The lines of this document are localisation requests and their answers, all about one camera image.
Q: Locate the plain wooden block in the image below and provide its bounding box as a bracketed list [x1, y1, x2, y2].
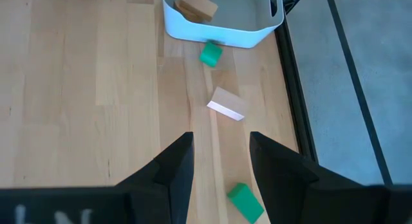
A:
[173, 0, 202, 24]
[178, 0, 219, 23]
[206, 86, 247, 122]

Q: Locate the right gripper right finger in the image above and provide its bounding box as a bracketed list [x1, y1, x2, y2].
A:
[249, 131, 389, 224]

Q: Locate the small green wooden block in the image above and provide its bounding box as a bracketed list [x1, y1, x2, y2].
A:
[198, 41, 224, 69]

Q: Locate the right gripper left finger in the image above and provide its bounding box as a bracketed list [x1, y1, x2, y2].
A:
[114, 131, 196, 224]

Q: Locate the white plastic bin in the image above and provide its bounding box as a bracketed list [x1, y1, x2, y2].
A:
[162, 0, 286, 50]

